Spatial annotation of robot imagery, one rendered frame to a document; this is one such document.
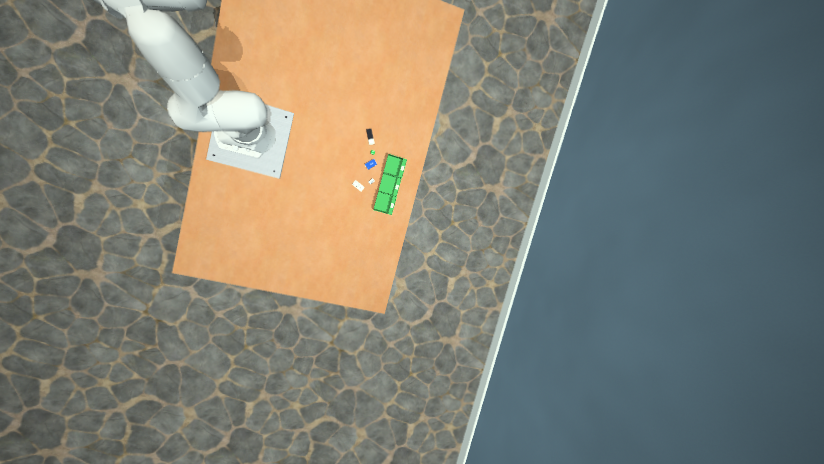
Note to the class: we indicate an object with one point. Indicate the green three-compartment bin rack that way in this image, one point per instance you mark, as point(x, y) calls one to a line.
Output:
point(390, 184)

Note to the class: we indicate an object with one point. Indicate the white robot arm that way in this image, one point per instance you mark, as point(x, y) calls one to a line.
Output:
point(177, 58)

